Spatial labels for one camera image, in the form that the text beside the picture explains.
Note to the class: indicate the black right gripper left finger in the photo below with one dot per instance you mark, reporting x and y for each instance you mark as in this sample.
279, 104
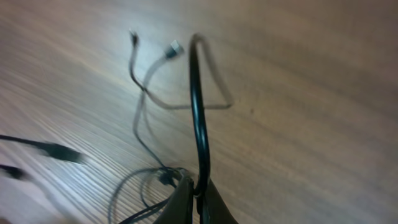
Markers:
179, 208

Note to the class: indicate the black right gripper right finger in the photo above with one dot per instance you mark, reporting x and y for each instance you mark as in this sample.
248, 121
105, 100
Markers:
212, 209

